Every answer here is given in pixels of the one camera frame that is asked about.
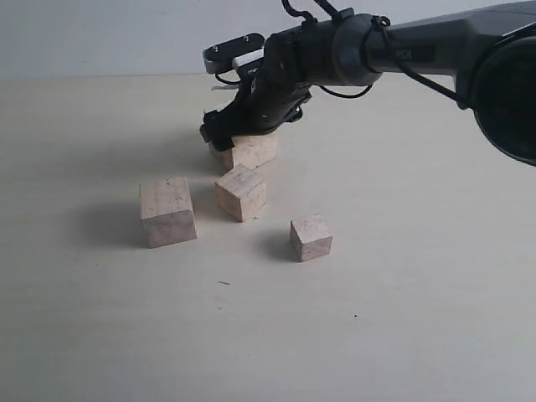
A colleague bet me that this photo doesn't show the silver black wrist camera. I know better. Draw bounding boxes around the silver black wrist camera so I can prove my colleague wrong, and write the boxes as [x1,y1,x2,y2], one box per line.
[202,33,265,75]

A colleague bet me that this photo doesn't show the smallest wooden cube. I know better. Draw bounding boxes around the smallest wooden cube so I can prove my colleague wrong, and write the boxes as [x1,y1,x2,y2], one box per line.
[290,214,332,262]

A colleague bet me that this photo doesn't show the second largest wooden cube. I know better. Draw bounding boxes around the second largest wooden cube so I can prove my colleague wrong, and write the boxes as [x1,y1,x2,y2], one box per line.
[139,176,197,248]

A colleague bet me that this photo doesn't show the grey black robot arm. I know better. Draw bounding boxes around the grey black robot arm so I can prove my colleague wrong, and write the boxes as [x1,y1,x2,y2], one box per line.
[199,1,535,165]

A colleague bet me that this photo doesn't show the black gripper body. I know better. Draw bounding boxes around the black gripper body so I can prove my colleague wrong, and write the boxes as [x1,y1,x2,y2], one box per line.
[222,28,312,137]

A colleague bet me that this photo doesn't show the third largest wooden cube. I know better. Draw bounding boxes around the third largest wooden cube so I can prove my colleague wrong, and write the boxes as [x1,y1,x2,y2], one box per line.
[215,164,266,222]

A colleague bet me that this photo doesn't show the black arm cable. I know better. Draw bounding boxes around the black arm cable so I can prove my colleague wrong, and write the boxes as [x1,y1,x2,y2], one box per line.
[281,0,472,111]

